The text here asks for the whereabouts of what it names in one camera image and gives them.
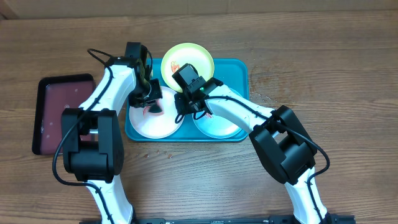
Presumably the white plastic plate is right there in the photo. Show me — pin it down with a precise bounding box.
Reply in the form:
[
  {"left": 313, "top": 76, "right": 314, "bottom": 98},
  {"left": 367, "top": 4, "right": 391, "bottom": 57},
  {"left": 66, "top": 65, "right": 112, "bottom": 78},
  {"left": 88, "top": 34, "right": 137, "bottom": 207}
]
[{"left": 129, "top": 86, "right": 180, "bottom": 139}]

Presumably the yellow-green plastic plate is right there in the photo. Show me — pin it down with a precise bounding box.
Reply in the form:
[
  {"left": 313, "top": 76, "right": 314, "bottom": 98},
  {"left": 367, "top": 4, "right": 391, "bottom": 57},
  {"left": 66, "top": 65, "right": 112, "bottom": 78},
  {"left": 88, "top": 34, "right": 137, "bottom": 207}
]
[{"left": 160, "top": 43, "right": 215, "bottom": 93}]

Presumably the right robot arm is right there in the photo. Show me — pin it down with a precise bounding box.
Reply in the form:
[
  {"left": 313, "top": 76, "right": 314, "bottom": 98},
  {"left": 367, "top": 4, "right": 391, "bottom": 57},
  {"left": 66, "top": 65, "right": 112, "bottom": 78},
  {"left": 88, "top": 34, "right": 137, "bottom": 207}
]
[{"left": 180, "top": 84, "right": 330, "bottom": 223}]

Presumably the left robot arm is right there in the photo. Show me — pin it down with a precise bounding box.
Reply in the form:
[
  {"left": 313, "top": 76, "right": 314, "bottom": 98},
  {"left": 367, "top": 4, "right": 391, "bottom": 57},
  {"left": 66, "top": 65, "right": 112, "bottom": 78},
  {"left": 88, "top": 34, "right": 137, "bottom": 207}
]
[{"left": 52, "top": 42, "right": 163, "bottom": 223}]

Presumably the teal plastic serving tray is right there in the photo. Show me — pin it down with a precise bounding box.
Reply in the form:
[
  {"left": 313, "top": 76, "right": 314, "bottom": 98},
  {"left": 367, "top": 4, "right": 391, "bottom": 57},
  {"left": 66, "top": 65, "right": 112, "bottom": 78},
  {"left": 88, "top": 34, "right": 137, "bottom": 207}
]
[{"left": 124, "top": 58, "right": 249, "bottom": 142}]

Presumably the dark red black-rimmed tray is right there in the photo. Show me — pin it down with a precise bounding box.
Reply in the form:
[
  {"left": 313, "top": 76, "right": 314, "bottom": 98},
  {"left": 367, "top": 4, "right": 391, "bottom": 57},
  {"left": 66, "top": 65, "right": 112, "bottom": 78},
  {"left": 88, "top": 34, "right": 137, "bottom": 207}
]
[{"left": 32, "top": 73, "right": 95, "bottom": 155}]

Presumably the light blue plastic plate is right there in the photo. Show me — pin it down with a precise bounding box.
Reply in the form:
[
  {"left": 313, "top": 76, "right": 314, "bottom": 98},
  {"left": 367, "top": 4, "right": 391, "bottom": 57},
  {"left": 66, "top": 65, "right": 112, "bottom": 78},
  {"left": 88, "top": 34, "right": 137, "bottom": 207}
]
[{"left": 192, "top": 88, "right": 243, "bottom": 139}]

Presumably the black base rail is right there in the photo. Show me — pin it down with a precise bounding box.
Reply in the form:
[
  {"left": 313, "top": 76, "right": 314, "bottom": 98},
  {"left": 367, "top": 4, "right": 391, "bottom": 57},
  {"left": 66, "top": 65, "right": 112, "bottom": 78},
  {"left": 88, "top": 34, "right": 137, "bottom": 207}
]
[{"left": 79, "top": 214, "right": 356, "bottom": 224}]

